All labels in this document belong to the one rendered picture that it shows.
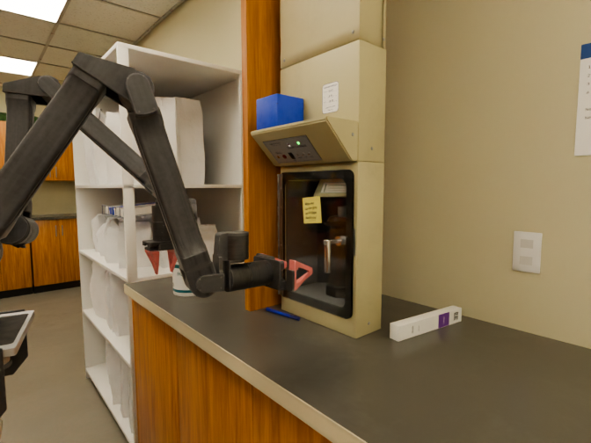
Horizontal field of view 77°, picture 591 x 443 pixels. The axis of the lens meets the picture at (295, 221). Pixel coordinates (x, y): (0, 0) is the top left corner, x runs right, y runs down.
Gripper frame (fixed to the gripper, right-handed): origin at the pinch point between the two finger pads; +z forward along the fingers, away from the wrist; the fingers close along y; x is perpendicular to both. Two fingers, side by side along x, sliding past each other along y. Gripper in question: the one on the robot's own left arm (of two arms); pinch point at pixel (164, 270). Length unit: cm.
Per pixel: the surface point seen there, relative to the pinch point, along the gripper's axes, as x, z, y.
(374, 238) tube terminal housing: -46, -11, 40
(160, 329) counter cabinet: 22.0, 26.4, 6.3
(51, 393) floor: 172, 110, -12
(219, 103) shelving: 100, -76, 76
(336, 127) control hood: -46, -39, 25
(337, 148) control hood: -44, -34, 28
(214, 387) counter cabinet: -17.9, 31.3, 6.3
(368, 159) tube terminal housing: -46, -32, 37
